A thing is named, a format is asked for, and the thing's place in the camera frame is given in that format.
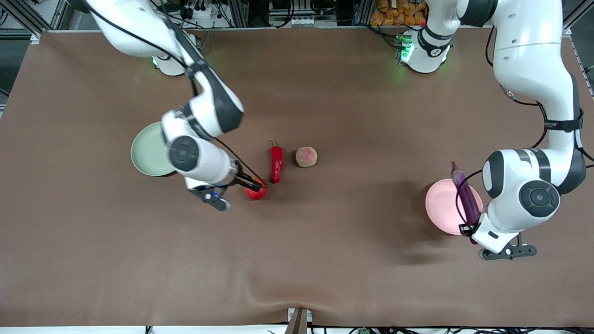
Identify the pale green plate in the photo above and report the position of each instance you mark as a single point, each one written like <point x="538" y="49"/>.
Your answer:
<point x="148" y="153"/>

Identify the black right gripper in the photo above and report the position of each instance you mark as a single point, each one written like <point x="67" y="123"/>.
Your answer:
<point x="242" y="178"/>

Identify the white power strip with plugs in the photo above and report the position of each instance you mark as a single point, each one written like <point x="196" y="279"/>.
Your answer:
<point x="199" y="11"/>

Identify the grey table edge bracket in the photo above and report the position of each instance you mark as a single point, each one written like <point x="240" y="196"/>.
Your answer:
<point x="298" y="321"/>

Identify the purple eggplant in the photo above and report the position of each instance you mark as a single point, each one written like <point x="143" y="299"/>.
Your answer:
<point x="466" y="195"/>

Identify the red pomegranate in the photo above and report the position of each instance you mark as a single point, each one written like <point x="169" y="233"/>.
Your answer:
<point x="255" y="194"/>

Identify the orange packaged goods pile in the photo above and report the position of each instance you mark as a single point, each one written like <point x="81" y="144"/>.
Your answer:
<point x="394" y="14"/>

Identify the red chili pepper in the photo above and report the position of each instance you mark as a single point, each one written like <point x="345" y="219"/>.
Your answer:
<point x="276" y="162"/>

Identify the pink plate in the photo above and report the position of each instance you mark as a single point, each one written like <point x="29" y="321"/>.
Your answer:
<point x="443" y="206"/>

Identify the aluminium frame rail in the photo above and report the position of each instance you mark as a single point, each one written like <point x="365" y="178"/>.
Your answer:
<point x="28" y="14"/>
<point x="580" y="55"/>

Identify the pink yellow peach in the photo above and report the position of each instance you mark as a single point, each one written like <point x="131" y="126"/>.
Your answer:
<point x="306" y="157"/>

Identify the brown tablecloth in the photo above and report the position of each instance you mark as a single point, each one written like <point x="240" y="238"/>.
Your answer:
<point x="325" y="260"/>

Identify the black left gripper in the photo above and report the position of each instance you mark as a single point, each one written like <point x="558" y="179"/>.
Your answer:
<point x="465" y="228"/>

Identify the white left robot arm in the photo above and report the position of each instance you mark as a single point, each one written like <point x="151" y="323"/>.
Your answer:
<point x="529" y="69"/>

